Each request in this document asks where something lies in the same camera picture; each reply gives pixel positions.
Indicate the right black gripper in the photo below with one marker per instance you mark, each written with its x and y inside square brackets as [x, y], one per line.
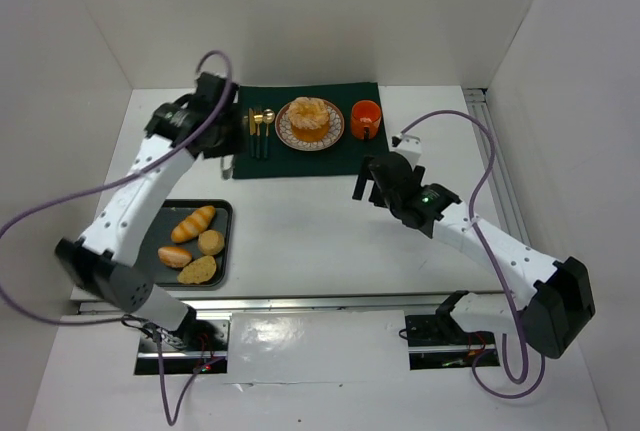
[371, 186]

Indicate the floral patterned plate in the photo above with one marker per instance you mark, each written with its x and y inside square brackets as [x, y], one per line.
[336, 130]

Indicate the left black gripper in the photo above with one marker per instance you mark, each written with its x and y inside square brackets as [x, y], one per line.
[226, 136]

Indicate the gold fork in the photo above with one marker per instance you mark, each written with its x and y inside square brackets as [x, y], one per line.
[258, 120]

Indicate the gold spoon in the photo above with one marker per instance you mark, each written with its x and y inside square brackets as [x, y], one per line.
[268, 118]

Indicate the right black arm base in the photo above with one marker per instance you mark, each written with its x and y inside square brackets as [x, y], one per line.
[435, 341]

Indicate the black baking tray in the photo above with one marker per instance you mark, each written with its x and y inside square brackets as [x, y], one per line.
[168, 217]

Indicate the oval glazed bread roll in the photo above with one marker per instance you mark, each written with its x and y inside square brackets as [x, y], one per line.
[174, 257]

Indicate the aluminium rail bar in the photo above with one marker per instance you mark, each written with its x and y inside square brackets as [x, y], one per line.
[209, 301]

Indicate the striped long bread roll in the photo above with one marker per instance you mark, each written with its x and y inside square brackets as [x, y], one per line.
[193, 225]

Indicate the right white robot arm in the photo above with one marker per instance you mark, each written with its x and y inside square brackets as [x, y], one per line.
[548, 301]

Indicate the gold knife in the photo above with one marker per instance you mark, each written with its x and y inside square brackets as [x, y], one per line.
[252, 132]

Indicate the flat seeded bread slice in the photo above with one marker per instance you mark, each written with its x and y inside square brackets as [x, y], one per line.
[199, 271]

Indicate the orange mug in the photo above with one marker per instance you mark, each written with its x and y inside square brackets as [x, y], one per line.
[365, 120]

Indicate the small round bun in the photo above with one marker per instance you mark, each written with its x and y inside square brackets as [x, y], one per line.
[211, 242]

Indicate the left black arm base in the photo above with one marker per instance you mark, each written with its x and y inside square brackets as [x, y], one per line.
[204, 347]

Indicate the large round twisted bread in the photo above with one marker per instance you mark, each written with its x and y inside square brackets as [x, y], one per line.
[309, 119]

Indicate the metal tongs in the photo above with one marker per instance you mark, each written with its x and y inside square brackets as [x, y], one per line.
[227, 164]

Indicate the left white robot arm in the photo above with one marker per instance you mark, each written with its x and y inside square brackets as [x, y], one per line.
[205, 123]

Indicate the dark green placemat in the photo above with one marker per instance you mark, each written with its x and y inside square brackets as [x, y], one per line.
[343, 158]

